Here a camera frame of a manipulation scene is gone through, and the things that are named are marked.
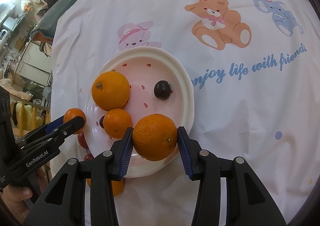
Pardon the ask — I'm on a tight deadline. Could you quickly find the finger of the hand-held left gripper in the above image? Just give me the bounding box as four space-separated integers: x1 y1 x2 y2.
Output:
21 116 85 157
19 115 66 145

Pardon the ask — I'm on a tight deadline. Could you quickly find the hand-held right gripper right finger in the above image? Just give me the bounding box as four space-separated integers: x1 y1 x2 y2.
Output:
177 126 287 226

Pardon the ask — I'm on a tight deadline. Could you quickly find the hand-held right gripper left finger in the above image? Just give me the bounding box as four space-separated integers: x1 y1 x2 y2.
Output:
22 127 134 226

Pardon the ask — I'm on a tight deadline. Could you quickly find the small tangerine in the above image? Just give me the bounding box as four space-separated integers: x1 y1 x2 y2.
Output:
132 114 178 162
102 108 133 139
86 178 125 197
63 108 87 135

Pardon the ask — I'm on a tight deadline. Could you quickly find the large orange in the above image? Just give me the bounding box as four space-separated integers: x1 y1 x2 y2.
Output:
91 71 131 111

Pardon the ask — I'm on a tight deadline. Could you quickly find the dark plum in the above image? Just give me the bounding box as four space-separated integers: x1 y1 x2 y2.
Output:
153 80 172 100

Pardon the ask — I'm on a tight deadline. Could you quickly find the pink strawberry ceramic plate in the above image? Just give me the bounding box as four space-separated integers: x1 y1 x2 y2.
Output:
84 47 195 179

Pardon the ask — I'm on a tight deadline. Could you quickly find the person's left hand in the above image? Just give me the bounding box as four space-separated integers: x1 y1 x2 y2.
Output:
0 185 33 213

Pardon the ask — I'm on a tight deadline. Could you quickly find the white cartoon printed blanket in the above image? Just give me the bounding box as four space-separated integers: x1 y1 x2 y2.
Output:
49 0 320 226

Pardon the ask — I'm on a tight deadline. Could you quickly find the white kitchen base cabinet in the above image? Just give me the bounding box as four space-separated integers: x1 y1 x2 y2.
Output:
14 38 53 84

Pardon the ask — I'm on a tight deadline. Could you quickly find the green sofa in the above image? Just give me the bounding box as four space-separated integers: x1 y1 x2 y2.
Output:
31 0 92 41

